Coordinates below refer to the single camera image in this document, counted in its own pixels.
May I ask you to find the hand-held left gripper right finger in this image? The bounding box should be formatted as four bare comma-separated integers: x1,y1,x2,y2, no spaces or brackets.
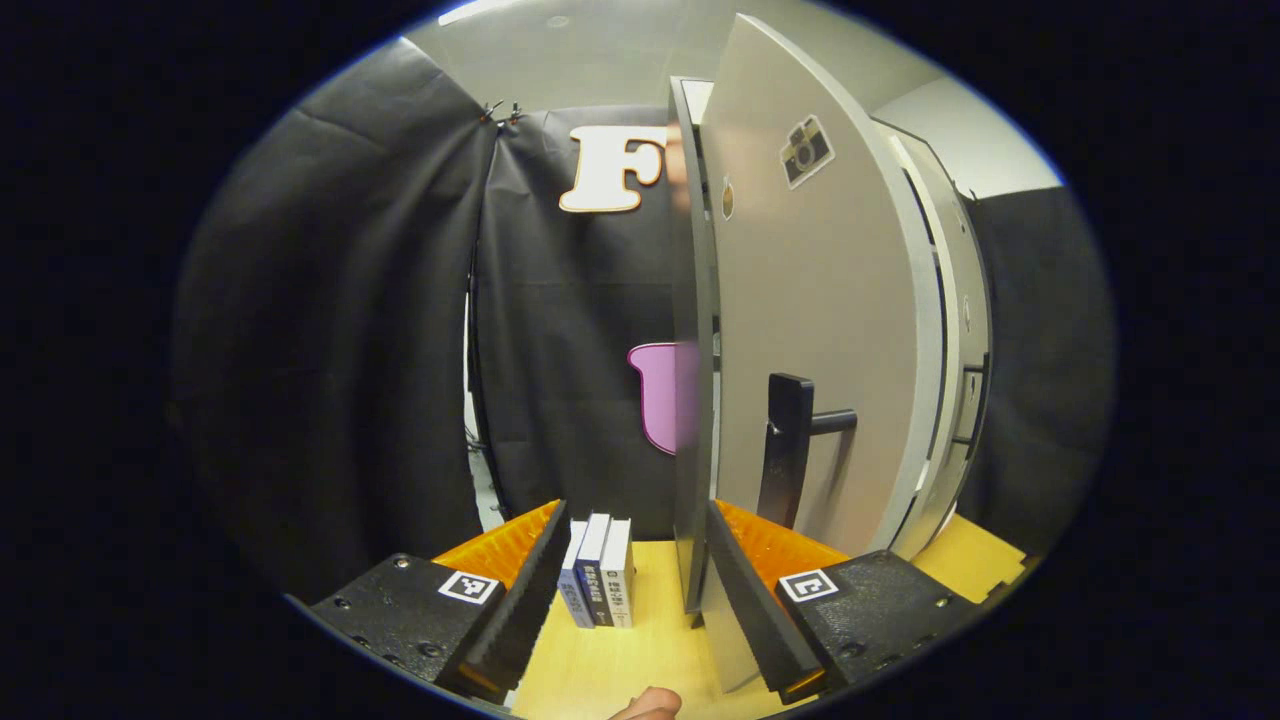
705,498,986,706

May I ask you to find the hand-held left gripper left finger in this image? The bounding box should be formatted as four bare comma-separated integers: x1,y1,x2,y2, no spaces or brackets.
305,498,571,706

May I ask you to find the cabinet door with camera sticker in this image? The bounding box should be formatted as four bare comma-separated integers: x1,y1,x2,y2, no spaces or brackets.
695,12,948,696

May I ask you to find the pale blue book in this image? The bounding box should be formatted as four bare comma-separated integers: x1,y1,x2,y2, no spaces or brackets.
557,518,593,629

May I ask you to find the dark blue book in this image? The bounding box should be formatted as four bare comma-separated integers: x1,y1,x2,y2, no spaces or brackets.
576,513,614,628

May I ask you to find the white book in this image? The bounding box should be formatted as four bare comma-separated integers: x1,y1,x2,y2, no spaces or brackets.
598,518,636,629

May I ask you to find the black backdrop cloth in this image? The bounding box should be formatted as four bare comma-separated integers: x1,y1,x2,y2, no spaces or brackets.
170,38,1116,601

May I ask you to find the ceiling light panel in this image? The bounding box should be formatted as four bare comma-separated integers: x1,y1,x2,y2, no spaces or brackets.
438,0,513,27

